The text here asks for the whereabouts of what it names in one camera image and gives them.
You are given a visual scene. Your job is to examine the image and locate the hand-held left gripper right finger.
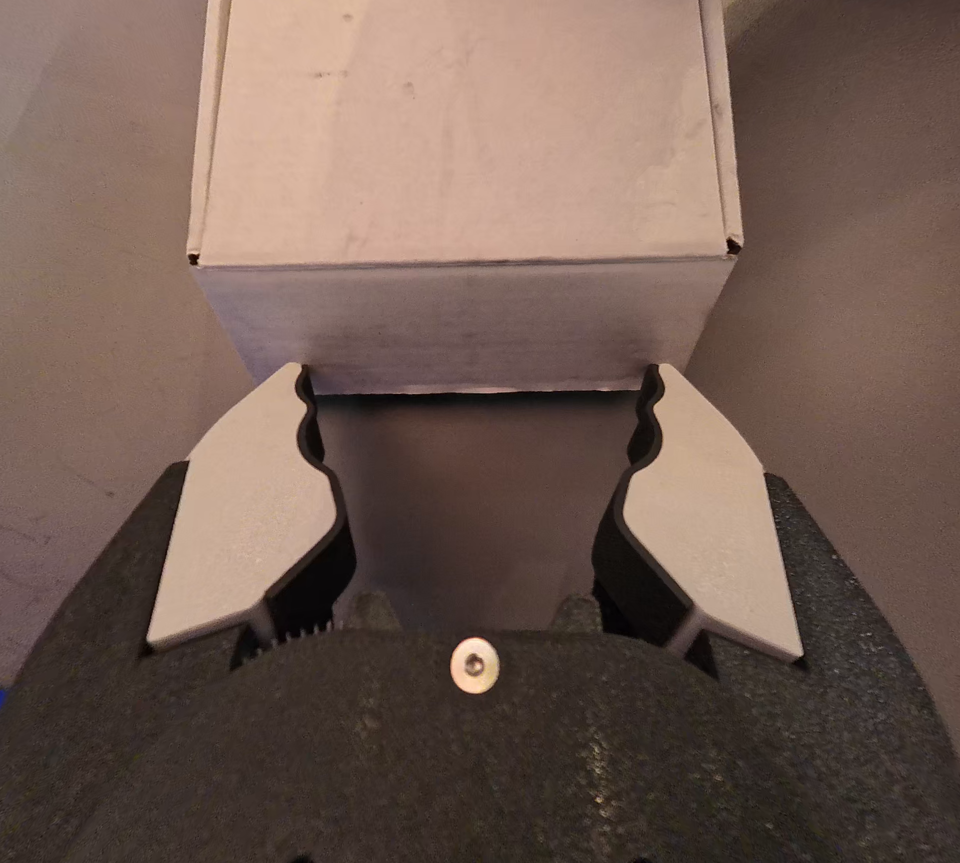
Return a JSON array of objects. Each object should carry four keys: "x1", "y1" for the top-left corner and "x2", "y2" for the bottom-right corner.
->
[{"x1": 592, "y1": 362, "x2": 805, "y2": 662}]

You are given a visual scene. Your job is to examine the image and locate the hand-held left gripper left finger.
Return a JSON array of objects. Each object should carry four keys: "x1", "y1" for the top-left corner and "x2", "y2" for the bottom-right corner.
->
[{"x1": 146, "y1": 362, "x2": 357, "y2": 654}]

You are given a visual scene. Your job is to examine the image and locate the white cardboard mailer box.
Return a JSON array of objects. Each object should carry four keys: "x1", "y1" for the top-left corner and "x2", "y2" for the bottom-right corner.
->
[{"x1": 186, "y1": 0, "x2": 745, "y2": 397}]

